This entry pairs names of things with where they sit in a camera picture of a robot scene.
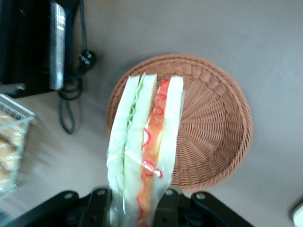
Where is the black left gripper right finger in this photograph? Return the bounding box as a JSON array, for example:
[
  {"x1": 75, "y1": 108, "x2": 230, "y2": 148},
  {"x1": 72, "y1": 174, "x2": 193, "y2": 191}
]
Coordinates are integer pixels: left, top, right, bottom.
[{"x1": 152, "y1": 187, "x2": 190, "y2": 227}]

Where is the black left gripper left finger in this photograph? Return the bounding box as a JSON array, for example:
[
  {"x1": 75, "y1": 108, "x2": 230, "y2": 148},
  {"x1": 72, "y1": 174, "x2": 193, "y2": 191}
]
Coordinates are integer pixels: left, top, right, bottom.
[{"x1": 78, "y1": 187, "x2": 114, "y2": 227}]

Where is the triangle sandwich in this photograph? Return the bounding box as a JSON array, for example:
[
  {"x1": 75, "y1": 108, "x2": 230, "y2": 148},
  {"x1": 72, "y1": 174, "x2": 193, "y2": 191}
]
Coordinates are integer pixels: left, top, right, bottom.
[{"x1": 105, "y1": 72, "x2": 185, "y2": 227}]

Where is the brown round wicker basket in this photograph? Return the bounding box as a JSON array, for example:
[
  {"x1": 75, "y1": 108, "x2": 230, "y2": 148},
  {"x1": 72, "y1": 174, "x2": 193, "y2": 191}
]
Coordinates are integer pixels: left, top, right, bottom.
[{"x1": 106, "y1": 53, "x2": 254, "y2": 193}]

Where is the rice crisp snack pack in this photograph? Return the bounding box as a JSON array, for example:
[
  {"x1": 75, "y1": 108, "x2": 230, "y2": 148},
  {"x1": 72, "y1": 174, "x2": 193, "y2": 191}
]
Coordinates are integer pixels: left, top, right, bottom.
[
  {"x1": 0, "y1": 165, "x2": 15, "y2": 192},
  {"x1": 0, "y1": 110, "x2": 27, "y2": 145},
  {"x1": 0, "y1": 139, "x2": 22, "y2": 171}
]

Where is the black equipment case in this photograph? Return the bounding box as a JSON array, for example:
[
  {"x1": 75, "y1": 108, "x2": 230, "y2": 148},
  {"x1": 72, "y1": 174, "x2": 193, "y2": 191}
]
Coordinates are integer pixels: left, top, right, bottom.
[{"x1": 0, "y1": 0, "x2": 80, "y2": 99}]

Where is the white wire basket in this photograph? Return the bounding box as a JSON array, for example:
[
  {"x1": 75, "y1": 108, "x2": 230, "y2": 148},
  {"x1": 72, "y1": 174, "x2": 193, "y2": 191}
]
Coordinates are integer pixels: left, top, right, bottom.
[{"x1": 0, "y1": 93, "x2": 36, "y2": 197}]

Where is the black power cable with plug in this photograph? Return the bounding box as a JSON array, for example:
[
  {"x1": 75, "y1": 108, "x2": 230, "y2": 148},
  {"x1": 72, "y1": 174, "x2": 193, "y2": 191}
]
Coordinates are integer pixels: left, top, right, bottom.
[{"x1": 57, "y1": 0, "x2": 98, "y2": 136}]

